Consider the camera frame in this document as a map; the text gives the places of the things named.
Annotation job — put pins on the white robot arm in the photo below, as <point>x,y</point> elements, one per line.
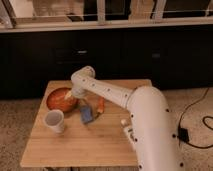
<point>154,130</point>

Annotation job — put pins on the orange ceramic bowl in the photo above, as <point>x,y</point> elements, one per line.
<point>57,100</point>

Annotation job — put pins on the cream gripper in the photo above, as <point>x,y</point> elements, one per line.
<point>68,95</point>

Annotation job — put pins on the blue sponge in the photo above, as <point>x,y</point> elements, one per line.
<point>86,114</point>

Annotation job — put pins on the white paper cup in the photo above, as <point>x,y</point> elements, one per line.
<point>54,120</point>

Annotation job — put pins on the white plastic bottle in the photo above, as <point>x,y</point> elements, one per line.
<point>127,129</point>

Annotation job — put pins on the dark cabinet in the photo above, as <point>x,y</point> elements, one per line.
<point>171,57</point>

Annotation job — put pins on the white window frame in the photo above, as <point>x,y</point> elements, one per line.
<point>43,15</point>

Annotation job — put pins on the black power adapter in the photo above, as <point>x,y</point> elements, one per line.
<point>183,134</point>

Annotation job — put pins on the wooden table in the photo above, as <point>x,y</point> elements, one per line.
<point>99,143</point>

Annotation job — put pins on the orange handled tool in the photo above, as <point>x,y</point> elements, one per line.
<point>100,107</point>

